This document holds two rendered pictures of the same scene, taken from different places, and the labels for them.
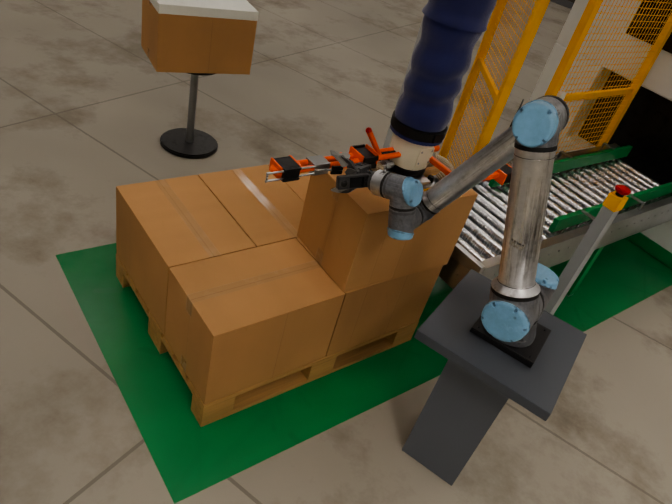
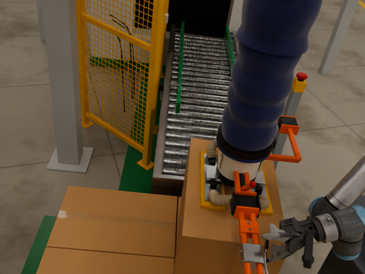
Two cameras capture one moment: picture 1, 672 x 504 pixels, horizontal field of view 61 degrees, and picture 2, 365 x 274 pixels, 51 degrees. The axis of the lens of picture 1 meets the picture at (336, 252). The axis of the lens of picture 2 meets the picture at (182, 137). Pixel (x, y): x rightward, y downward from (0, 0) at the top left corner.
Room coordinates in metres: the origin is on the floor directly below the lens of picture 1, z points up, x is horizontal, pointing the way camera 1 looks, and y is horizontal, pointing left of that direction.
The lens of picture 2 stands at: (1.54, 0.91, 2.07)
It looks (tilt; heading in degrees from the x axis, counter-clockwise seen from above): 37 degrees down; 311
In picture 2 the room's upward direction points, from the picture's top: 8 degrees clockwise
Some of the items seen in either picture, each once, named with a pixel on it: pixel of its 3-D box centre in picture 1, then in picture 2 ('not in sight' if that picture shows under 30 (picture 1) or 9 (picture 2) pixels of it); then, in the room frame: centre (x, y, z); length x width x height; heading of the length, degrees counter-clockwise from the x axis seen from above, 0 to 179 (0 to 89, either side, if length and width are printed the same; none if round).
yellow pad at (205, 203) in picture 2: not in sight; (212, 175); (2.24, -0.11, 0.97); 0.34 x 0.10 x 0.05; 135
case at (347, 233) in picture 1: (384, 215); (224, 216); (2.16, -0.16, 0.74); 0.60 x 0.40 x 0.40; 132
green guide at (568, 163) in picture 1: (564, 160); (176, 57); (3.70, -1.31, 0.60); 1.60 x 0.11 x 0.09; 135
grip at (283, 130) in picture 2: (503, 173); (287, 124); (2.20, -0.57, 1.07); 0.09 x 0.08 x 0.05; 45
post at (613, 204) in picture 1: (568, 276); (278, 142); (2.48, -1.18, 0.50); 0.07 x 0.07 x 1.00; 45
